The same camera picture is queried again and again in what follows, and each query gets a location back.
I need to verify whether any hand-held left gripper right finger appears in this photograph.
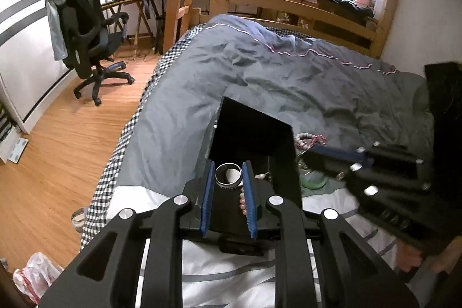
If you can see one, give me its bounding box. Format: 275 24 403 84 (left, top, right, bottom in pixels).
242 161 420 308

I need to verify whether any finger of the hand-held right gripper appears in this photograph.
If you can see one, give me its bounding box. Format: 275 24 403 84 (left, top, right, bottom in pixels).
346 164 439 240
311 143 430 188

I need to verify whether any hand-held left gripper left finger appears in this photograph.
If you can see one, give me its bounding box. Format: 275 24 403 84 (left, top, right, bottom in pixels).
38 161 216 308

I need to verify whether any black and silver bangle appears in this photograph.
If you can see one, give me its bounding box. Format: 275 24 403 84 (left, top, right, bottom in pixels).
215 163 243 191

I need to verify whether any black jewelry box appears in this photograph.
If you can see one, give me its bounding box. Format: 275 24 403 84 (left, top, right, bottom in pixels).
181 96 304 257

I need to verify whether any person's right hand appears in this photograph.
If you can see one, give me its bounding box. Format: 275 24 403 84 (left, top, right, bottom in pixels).
396 239 435 281

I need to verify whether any green jade bangle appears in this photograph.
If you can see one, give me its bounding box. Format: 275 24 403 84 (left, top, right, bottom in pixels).
301 171 330 191

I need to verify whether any white striped blanket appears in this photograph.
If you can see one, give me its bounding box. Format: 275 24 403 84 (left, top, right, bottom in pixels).
115 183 399 308

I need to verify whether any grey duvet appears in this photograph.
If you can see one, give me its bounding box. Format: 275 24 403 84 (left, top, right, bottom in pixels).
117 14 435 202

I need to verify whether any checked bed sheet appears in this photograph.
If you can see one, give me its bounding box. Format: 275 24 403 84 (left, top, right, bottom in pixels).
79 24 213 251

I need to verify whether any grey slipper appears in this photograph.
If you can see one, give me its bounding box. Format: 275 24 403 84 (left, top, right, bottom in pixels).
71 208 86 232

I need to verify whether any white plastic bag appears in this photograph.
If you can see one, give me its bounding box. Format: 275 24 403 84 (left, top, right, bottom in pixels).
12 252 65 306

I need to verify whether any white floor scale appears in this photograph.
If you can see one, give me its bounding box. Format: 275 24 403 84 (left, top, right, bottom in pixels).
6 138 29 163

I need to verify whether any wooden folding table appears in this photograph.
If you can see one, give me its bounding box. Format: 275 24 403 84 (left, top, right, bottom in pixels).
102 0 171 55

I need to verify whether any black office chair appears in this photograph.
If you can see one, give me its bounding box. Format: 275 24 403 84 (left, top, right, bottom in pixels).
56 0 136 107

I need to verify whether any grey jacket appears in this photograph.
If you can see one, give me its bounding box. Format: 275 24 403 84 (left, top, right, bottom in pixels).
45 0 81 62

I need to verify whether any white sliding wardrobe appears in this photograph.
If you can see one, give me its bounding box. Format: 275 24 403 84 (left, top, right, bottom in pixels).
0 0 111 135

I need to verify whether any pink and white beaded bracelet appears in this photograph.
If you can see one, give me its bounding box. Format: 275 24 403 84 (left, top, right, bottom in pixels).
294 132 328 150

